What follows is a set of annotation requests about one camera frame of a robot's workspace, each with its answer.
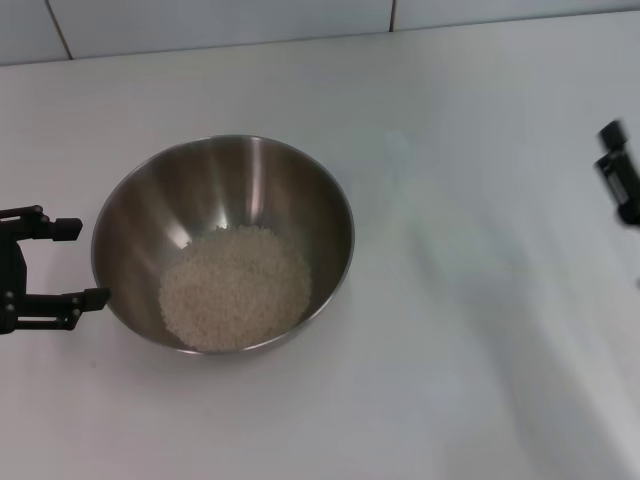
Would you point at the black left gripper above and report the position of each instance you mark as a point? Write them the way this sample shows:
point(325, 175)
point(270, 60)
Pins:
point(10, 280)

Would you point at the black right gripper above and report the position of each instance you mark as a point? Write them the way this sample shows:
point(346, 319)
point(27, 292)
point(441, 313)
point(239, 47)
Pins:
point(631, 214)

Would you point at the white rice grains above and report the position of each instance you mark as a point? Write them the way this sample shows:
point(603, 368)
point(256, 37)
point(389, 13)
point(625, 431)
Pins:
point(235, 290)

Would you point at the stainless steel mixing bowl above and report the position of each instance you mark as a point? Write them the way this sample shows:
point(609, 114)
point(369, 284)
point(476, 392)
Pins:
point(225, 190)

